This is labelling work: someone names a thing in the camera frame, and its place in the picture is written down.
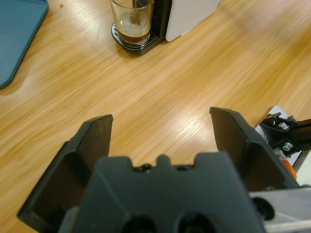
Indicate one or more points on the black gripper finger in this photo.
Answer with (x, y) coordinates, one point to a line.
(63, 174)
(250, 157)

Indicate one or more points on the clear drinking glass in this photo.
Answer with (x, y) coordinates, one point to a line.
(132, 24)

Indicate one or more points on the white capsule coffee machine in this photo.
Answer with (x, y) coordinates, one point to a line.
(187, 19)

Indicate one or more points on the teal plastic tray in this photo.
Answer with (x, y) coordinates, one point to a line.
(17, 41)

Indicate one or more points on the metal grille drip tray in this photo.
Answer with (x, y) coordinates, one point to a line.
(131, 47)

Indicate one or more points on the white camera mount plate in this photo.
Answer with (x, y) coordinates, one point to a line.
(279, 140)

